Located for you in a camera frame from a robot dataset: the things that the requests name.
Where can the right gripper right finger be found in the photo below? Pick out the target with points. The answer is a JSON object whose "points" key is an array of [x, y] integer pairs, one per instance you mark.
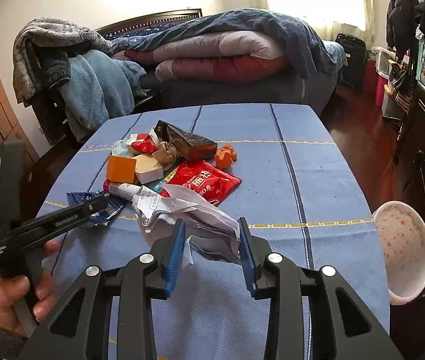
{"points": [[342, 326]]}

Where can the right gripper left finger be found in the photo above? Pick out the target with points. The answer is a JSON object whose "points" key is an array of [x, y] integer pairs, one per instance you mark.
{"points": [[78, 325]]}

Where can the white paper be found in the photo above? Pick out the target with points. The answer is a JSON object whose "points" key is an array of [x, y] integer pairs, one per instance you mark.
{"points": [[210, 232]]}

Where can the blue snack wrapper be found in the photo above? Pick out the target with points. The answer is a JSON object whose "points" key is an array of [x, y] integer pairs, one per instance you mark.
{"points": [[101, 207]]}

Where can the white pink-dotted trash bin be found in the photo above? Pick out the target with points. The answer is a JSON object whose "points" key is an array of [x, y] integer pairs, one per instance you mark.
{"points": [[401, 231]]}

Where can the person's left hand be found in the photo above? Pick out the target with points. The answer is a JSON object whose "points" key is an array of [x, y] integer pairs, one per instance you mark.
{"points": [[13, 290]]}

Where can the floral pink-capped tube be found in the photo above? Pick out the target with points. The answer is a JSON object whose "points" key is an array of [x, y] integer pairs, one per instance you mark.
{"points": [[122, 190]]}

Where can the blue striped tablecloth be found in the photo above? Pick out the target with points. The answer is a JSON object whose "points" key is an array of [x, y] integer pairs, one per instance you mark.
{"points": [[289, 182]]}

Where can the white cream box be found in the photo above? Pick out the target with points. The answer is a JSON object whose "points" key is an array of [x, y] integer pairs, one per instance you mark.
{"points": [[147, 169]]}

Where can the orange box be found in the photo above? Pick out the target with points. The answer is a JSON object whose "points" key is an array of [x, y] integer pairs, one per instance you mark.
{"points": [[120, 169]]}

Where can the red snack bag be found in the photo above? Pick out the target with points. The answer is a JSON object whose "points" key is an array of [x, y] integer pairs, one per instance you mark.
{"points": [[205, 179]]}

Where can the crumpled brown paper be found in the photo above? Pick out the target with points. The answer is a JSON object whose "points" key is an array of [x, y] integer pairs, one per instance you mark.
{"points": [[166, 155]]}

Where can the orange peel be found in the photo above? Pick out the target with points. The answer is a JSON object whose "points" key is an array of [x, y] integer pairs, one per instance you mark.
{"points": [[225, 157]]}

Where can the teal tissue pack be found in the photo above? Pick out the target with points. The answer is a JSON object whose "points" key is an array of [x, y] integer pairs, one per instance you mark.
{"points": [[121, 149]]}

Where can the red white packet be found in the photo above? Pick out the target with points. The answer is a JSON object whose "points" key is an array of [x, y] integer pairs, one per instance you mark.
{"points": [[143, 143]]}

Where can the dark brown carton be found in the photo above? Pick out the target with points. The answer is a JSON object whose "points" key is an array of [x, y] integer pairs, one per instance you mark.
{"points": [[189, 145]]}

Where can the teal blanket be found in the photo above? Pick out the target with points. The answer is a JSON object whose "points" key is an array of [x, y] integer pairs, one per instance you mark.
{"points": [[100, 88]]}

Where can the black suitcase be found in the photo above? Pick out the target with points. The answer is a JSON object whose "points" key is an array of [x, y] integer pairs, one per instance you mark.
{"points": [[355, 51]]}

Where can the bed with dark headboard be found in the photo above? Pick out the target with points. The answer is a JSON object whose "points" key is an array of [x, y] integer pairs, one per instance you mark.
{"points": [[284, 87]]}

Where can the grey fuzzy blanket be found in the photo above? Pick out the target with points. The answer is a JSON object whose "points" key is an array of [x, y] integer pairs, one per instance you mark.
{"points": [[42, 50]]}

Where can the blue duvet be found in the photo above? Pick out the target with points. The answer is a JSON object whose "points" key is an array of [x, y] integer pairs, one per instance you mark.
{"points": [[306, 51]]}

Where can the pink maroon folded quilt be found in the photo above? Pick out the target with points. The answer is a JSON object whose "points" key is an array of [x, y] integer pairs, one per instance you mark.
{"points": [[233, 57]]}

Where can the starry blue pillow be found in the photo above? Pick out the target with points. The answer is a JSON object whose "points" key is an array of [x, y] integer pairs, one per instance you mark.
{"points": [[144, 31]]}

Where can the black hanging jacket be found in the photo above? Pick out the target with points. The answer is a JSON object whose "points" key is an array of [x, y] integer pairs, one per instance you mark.
{"points": [[401, 25]]}

